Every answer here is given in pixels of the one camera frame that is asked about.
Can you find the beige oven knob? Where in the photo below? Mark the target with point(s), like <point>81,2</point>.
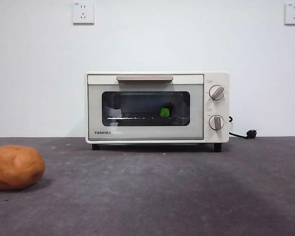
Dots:
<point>216,92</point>
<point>216,122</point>

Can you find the purple eggplant green stem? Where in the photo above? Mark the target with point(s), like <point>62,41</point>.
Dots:
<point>164,112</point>

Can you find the white toaster oven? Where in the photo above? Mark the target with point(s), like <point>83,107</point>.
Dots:
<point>216,108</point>

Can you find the brown potato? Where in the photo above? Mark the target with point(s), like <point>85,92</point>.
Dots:
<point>14,167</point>

